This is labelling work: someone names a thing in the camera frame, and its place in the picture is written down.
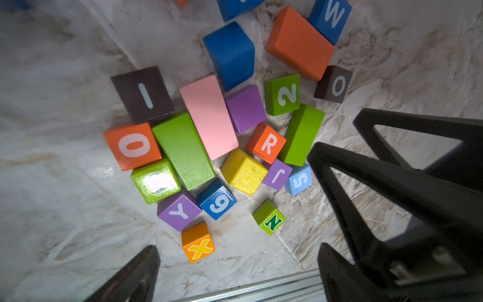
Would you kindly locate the long orange block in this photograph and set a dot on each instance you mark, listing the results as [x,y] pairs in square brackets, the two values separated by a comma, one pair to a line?
[299,45]

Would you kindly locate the long green block right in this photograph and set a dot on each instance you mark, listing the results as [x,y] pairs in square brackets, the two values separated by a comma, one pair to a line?
[301,133]

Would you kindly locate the long green block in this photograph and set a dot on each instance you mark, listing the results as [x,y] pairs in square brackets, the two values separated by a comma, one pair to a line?
[182,145]
[301,133]

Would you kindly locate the blue 7 block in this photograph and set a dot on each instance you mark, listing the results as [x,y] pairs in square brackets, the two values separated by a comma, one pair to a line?
[231,9]

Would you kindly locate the light blue 5 block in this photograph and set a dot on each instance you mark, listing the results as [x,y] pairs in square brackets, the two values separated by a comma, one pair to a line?
[299,179]

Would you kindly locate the green I block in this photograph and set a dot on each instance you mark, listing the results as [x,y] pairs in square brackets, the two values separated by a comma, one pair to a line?
[156,181]

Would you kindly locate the purple Y block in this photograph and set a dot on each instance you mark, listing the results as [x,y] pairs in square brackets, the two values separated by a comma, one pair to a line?
[179,210]

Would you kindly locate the plain yellow block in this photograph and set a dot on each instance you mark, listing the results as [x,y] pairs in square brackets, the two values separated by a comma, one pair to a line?
[243,172]

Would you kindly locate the long green block left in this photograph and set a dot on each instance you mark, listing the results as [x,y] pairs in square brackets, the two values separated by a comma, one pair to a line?
[182,145]

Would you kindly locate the orange X block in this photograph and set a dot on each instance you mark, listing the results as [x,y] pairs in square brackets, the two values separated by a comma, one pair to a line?
[197,242]

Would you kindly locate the green N block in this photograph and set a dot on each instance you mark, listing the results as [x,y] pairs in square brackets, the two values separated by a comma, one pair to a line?
[268,217]

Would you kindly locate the dark brown I block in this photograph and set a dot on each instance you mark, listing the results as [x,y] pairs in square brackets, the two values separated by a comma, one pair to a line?
[144,95]

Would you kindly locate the orange R block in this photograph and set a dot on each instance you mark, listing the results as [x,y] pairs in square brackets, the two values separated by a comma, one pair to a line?
[266,143]

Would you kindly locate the plain blue block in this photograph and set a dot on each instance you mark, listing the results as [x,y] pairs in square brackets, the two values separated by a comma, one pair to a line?
[232,53]

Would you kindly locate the green 2 block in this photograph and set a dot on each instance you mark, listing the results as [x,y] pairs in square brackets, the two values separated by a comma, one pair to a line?
[282,95]

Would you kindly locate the blue 9 block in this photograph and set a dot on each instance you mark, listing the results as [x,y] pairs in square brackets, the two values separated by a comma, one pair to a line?
[216,199]

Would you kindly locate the plain purple block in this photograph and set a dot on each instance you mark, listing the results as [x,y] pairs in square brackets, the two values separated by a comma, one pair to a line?
[246,108]

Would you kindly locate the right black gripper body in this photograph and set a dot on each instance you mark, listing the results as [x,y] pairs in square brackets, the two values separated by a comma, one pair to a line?
[423,264]

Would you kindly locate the blue W block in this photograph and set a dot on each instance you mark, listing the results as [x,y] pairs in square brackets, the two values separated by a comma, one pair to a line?
[329,18]

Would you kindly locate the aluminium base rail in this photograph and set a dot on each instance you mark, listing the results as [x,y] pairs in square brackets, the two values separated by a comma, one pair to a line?
[304,286]

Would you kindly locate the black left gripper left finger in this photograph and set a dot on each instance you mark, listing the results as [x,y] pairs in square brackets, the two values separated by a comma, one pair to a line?
[135,281]

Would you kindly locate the dark brown O block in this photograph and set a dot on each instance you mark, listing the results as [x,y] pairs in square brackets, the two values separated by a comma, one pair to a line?
[334,84]

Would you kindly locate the purple J block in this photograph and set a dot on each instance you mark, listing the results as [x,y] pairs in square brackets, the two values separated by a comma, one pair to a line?
[278,174]

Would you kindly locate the orange 0 block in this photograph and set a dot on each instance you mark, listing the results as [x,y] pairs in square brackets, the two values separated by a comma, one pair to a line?
[133,145]

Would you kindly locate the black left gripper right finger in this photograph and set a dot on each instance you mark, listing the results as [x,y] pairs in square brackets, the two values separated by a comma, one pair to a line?
[344,282]

